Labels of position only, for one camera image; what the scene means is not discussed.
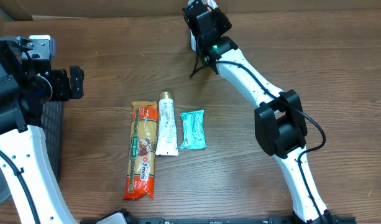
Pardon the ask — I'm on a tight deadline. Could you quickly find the green wet wipes packet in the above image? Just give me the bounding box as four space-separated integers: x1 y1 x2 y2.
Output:
180 110 206 150

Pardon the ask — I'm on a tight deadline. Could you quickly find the orange spaghetti packet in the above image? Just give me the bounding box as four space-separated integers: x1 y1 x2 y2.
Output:
123 101 158 199

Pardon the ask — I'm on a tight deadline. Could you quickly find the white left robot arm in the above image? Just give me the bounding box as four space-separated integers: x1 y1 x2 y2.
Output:
0 40 85 223

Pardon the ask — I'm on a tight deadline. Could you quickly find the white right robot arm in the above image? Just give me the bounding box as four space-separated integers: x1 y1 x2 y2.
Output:
183 1 334 223

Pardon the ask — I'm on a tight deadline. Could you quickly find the grey mesh plastic basket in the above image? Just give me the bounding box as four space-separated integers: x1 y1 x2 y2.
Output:
0 99 65 208

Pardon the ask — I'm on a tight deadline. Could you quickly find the white tube with gold cap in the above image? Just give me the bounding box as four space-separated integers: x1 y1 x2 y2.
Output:
156 91 178 156

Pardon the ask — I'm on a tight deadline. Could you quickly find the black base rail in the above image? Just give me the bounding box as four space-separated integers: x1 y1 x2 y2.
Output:
80 208 357 224

